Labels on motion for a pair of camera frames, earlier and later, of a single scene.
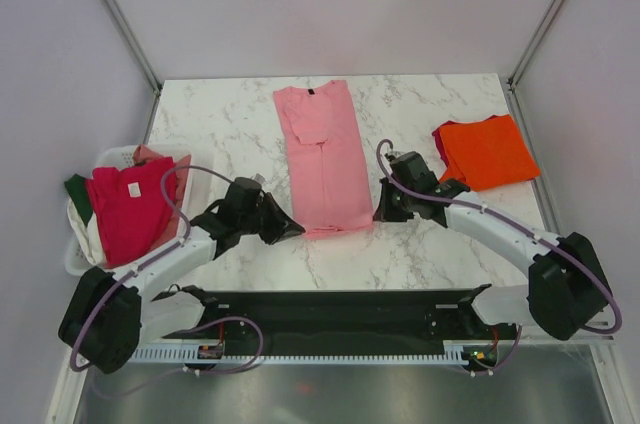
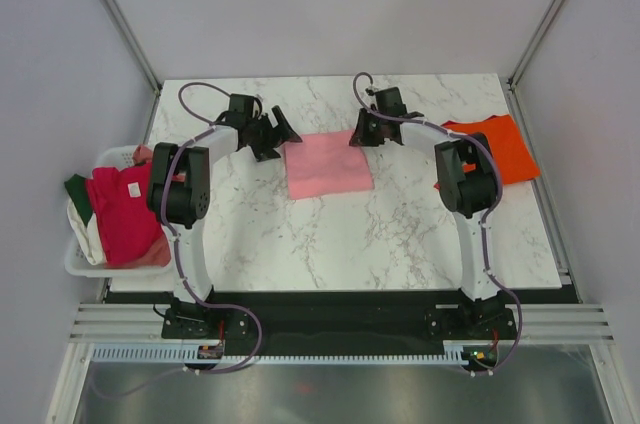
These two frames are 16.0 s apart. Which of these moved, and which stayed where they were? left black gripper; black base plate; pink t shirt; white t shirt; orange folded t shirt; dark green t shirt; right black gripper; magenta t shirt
Moved: left black gripper; right black gripper; pink t shirt
Stayed: black base plate; magenta t shirt; orange folded t shirt; dark green t shirt; white t shirt
